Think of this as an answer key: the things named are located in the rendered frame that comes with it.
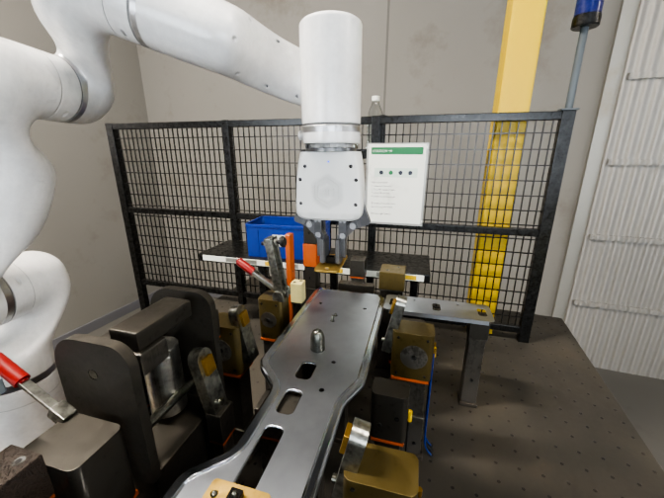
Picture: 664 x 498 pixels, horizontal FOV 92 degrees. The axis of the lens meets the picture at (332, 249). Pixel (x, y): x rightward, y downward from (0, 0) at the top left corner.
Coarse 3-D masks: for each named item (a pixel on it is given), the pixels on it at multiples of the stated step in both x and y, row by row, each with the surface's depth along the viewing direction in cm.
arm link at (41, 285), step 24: (24, 264) 61; (48, 264) 64; (24, 288) 59; (48, 288) 63; (24, 312) 60; (48, 312) 65; (0, 336) 62; (24, 336) 62; (48, 336) 64; (24, 360) 60; (48, 360) 64
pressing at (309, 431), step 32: (320, 288) 102; (320, 320) 83; (352, 320) 83; (288, 352) 70; (352, 352) 70; (288, 384) 60; (320, 384) 60; (352, 384) 61; (256, 416) 53; (288, 416) 53; (320, 416) 53; (288, 448) 48; (320, 448) 48; (192, 480) 43; (288, 480) 43; (320, 480) 44
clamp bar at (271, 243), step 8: (264, 240) 80; (272, 240) 80; (280, 240) 79; (272, 248) 80; (272, 256) 80; (280, 256) 83; (272, 264) 81; (280, 264) 84; (272, 272) 82; (280, 272) 84; (272, 280) 82; (280, 280) 82; (280, 288) 82; (288, 296) 86
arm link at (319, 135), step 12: (300, 132) 46; (312, 132) 43; (324, 132) 42; (336, 132) 42; (348, 132) 43; (360, 132) 45; (312, 144) 45; (324, 144) 44; (336, 144) 44; (348, 144) 45
